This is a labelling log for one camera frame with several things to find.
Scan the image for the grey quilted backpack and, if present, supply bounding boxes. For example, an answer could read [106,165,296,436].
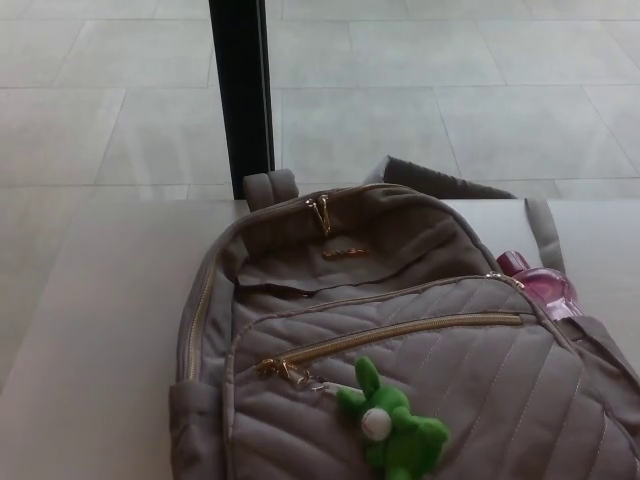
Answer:
[168,154,640,480]

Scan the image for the black vertical window post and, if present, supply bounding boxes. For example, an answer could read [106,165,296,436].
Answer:
[208,0,277,200]

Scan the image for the green plush toy keychain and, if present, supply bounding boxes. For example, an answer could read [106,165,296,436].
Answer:
[308,355,451,464]

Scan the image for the pink transparent water bottle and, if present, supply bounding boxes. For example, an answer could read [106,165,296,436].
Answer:
[495,249,586,322]

